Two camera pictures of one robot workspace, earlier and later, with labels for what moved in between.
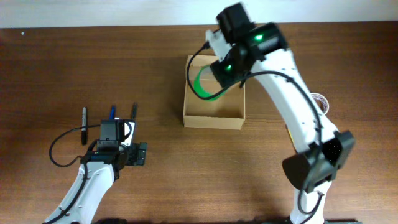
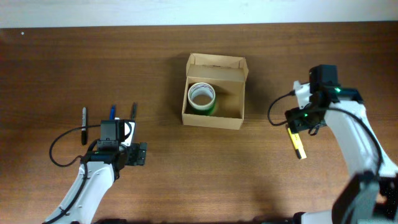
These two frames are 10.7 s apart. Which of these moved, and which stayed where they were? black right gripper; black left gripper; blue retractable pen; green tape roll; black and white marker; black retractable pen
Moved: black right gripper; green tape roll
Stayed: blue retractable pen; black and white marker; black left gripper; black retractable pen
